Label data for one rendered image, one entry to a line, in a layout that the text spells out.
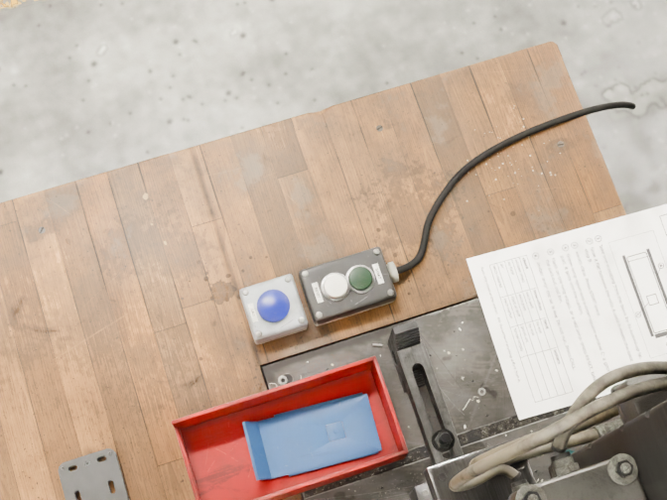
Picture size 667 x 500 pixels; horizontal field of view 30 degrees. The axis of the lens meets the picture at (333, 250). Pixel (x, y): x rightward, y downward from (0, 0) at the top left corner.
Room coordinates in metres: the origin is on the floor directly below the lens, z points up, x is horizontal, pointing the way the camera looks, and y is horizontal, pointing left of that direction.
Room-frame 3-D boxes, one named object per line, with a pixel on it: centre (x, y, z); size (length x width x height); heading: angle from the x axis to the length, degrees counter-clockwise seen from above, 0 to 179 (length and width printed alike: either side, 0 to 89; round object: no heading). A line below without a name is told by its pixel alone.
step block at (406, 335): (0.30, -0.10, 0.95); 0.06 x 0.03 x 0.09; 24
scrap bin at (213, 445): (0.19, 0.03, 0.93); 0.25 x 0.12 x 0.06; 114
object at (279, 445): (0.20, 0.00, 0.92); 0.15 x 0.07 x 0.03; 110
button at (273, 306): (0.35, 0.07, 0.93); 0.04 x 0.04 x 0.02
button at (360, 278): (0.39, -0.04, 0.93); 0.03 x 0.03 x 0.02
